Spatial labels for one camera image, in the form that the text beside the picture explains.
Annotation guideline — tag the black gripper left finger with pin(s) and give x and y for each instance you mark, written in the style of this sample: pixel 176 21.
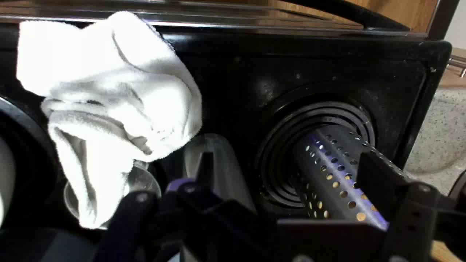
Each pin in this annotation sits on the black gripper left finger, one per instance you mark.
pixel 204 169

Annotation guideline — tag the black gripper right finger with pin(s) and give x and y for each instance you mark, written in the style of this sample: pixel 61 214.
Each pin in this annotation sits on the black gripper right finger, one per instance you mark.
pixel 383 184

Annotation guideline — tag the perforated steel utensil holder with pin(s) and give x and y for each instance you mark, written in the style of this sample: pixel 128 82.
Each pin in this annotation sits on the perforated steel utensil holder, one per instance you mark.
pixel 329 179

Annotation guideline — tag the black electric stove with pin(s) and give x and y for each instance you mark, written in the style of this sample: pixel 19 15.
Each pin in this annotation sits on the black electric stove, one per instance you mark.
pixel 241 73

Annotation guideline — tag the white cloth towel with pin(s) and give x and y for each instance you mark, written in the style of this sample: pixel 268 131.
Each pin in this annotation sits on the white cloth towel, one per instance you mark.
pixel 106 88

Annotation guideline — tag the wooden base cabinets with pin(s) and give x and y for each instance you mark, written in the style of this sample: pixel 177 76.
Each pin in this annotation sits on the wooden base cabinets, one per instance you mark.
pixel 412 12

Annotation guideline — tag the small white ceramic bowl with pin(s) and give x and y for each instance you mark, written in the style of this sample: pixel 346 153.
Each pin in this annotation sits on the small white ceramic bowl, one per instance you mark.
pixel 4 179

